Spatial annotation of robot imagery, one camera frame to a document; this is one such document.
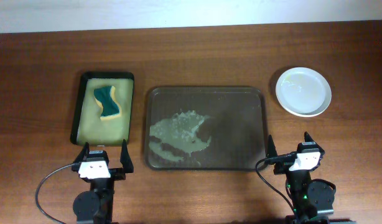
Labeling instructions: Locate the green yellow sponge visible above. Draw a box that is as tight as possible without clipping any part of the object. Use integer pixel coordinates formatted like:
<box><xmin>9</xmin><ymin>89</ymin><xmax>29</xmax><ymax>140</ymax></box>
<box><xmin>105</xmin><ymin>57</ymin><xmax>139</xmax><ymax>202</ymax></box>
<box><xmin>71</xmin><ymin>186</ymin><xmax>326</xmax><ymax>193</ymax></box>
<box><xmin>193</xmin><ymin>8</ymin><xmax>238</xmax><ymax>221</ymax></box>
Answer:
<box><xmin>93</xmin><ymin>86</ymin><xmax>122</xmax><ymax>121</ymax></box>

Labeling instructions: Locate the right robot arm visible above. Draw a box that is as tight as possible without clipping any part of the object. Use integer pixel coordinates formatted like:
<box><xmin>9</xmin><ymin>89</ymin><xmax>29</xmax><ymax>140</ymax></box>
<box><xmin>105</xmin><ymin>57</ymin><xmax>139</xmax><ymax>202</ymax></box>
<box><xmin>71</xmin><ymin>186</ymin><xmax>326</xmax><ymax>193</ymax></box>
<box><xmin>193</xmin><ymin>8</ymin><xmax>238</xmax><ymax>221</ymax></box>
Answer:
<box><xmin>264</xmin><ymin>132</ymin><xmax>336</xmax><ymax>223</ymax></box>

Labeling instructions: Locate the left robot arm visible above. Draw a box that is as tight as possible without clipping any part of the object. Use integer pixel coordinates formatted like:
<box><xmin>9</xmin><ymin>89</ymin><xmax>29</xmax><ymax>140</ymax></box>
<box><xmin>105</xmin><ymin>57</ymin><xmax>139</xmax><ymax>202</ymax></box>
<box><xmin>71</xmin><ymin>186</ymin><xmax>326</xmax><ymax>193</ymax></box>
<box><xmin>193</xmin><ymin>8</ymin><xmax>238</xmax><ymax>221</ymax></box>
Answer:
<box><xmin>72</xmin><ymin>141</ymin><xmax>134</xmax><ymax>224</ymax></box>

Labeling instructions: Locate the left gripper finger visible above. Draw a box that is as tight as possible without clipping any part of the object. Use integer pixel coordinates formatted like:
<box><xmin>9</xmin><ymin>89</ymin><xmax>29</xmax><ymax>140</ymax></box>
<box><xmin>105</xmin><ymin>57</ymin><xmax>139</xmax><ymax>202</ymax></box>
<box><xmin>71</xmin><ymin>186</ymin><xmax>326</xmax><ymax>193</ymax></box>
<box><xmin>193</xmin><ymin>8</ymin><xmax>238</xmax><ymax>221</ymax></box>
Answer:
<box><xmin>73</xmin><ymin>142</ymin><xmax>90</xmax><ymax>166</ymax></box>
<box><xmin>120</xmin><ymin>139</ymin><xmax>134</xmax><ymax>173</ymax></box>

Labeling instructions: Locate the pale green plate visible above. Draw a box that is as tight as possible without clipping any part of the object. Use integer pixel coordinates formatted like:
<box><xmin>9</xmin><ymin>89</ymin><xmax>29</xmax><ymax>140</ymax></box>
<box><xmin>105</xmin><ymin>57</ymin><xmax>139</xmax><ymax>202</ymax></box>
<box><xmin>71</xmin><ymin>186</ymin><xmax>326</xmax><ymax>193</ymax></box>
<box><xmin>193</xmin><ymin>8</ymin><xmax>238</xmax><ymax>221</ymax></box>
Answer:
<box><xmin>275</xmin><ymin>67</ymin><xmax>332</xmax><ymax>118</ymax></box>

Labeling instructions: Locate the black sponge tray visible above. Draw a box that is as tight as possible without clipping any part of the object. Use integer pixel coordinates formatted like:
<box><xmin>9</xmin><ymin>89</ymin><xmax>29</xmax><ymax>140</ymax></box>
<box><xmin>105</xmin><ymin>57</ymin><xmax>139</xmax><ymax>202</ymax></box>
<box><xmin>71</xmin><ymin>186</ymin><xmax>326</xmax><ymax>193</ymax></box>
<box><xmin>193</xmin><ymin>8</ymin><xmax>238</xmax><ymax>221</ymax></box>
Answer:
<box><xmin>70</xmin><ymin>71</ymin><xmax>134</xmax><ymax>146</ymax></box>

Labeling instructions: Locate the brown serving tray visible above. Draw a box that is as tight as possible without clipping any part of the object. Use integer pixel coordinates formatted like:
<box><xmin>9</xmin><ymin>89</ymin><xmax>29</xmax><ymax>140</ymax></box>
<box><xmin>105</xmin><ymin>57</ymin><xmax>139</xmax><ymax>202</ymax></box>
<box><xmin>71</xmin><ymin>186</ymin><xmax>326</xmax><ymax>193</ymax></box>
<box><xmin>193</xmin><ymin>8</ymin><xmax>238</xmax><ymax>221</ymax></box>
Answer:
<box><xmin>143</xmin><ymin>86</ymin><xmax>268</xmax><ymax>172</ymax></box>

